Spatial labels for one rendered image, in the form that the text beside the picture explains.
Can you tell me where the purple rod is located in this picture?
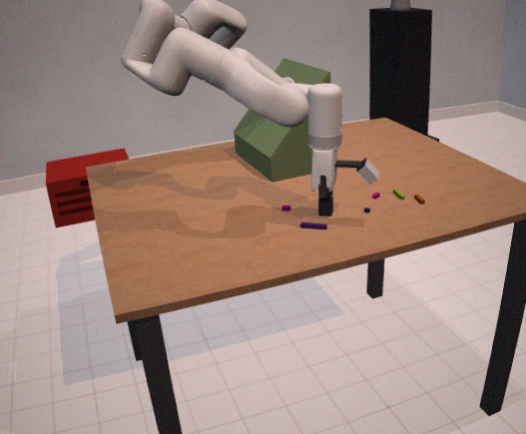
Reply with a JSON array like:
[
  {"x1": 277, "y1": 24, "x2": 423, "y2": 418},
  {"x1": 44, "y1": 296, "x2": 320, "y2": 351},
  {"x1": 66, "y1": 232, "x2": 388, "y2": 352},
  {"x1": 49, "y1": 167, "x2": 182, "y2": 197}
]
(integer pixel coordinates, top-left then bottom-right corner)
[{"x1": 300, "y1": 222, "x2": 327, "y2": 229}]

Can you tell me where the lime green rod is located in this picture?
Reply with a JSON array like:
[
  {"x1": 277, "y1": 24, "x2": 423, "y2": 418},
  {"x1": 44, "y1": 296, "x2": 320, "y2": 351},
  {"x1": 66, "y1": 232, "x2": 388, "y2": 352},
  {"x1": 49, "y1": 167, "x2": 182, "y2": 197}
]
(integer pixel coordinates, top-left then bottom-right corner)
[{"x1": 393, "y1": 189, "x2": 405, "y2": 200}]

